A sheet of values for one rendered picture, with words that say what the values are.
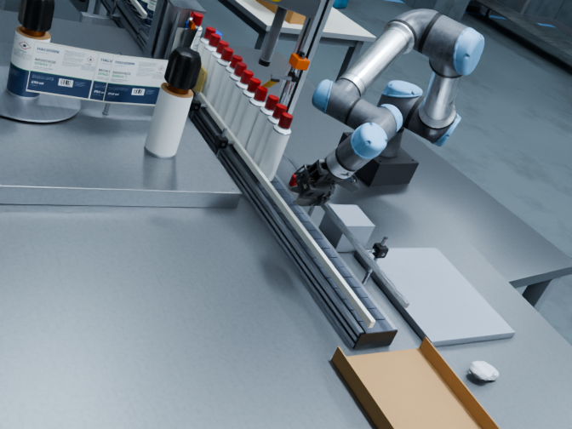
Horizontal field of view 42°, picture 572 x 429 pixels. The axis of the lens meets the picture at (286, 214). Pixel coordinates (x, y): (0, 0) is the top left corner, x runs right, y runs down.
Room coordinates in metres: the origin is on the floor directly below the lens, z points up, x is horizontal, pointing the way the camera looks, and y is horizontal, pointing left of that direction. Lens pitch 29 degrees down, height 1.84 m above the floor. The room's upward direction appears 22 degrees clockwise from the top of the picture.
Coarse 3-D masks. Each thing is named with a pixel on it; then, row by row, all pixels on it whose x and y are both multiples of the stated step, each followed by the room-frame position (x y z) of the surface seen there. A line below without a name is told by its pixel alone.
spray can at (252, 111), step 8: (264, 88) 2.00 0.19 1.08; (256, 96) 1.98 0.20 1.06; (264, 96) 1.98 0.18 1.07; (248, 104) 1.98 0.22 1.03; (256, 104) 1.97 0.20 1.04; (264, 104) 1.98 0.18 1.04; (248, 112) 1.97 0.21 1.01; (256, 112) 1.97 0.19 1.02; (248, 120) 1.97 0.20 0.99; (240, 128) 1.98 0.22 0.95; (248, 128) 1.97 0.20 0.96; (240, 136) 1.97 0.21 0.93; (248, 136) 1.97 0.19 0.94
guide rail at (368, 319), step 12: (204, 96) 2.18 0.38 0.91; (216, 120) 2.07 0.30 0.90; (228, 132) 2.00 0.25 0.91; (240, 144) 1.95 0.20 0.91; (252, 168) 1.86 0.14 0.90; (264, 180) 1.80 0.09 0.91; (276, 192) 1.75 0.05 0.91; (288, 216) 1.68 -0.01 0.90; (300, 228) 1.62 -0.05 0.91; (312, 240) 1.59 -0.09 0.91; (312, 252) 1.56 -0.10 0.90; (324, 264) 1.52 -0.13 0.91; (336, 276) 1.48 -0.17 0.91; (348, 288) 1.45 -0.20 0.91; (348, 300) 1.42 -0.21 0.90; (360, 312) 1.39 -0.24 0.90; (372, 324) 1.36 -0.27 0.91
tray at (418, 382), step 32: (384, 352) 1.37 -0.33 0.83; (416, 352) 1.42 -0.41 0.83; (352, 384) 1.22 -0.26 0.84; (384, 384) 1.27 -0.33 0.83; (416, 384) 1.31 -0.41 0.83; (448, 384) 1.35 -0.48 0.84; (384, 416) 1.13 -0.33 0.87; (416, 416) 1.21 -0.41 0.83; (448, 416) 1.25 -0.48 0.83; (480, 416) 1.27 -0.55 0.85
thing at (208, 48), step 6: (210, 36) 2.27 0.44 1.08; (216, 36) 2.27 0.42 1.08; (210, 42) 2.26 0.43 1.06; (216, 42) 2.26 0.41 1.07; (204, 48) 2.26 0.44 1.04; (210, 48) 2.26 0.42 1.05; (204, 54) 2.25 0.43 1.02; (210, 54) 2.25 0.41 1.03; (204, 60) 2.25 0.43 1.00; (204, 66) 2.25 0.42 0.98; (192, 90) 2.26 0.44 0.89
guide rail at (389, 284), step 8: (288, 160) 1.87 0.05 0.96; (296, 168) 1.84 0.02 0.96; (328, 208) 1.69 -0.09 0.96; (336, 216) 1.66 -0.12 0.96; (336, 224) 1.65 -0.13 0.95; (344, 224) 1.64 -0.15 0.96; (344, 232) 1.62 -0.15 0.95; (352, 240) 1.59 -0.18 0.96; (360, 248) 1.56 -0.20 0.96; (368, 256) 1.53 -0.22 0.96; (368, 264) 1.52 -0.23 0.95; (376, 264) 1.52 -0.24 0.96; (376, 272) 1.49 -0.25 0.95; (384, 272) 1.49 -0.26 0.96; (384, 280) 1.47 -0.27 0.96; (392, 288) 1.44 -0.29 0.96; (400, 296) 1.42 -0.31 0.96; (400, 304) 1.41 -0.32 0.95; (408, 304) 1.41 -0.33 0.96
